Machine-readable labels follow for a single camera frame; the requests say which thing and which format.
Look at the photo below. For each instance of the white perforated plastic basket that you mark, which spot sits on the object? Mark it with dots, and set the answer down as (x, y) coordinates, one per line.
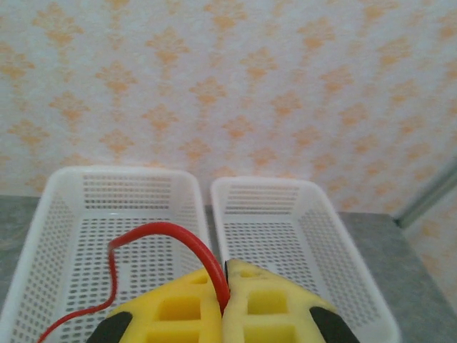
(260, 183)
(121, 170)

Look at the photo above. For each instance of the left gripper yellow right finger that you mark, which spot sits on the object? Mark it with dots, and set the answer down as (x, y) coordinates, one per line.
(271, 311)

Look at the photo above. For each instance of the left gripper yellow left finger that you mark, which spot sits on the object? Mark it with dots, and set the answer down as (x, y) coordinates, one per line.
(168, 314)

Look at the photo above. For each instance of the aluminium frame post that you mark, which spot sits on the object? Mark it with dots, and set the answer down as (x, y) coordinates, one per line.
(428, 198)

